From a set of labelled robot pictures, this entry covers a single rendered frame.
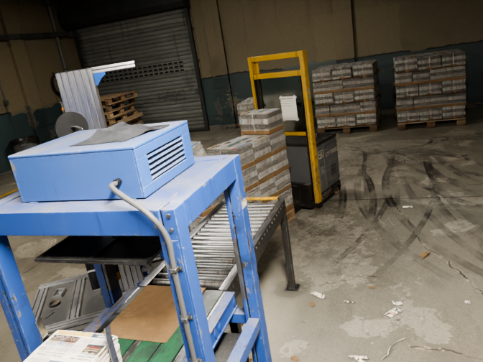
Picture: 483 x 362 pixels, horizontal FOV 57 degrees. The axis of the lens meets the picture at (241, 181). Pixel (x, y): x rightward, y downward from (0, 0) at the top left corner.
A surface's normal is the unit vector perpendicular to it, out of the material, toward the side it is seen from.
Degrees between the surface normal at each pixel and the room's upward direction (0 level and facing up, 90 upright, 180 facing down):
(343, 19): 90
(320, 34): 90
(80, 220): 90
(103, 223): 90
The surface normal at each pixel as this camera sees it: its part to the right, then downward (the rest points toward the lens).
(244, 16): -0.32, 0.33
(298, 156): -0.61, 0.33
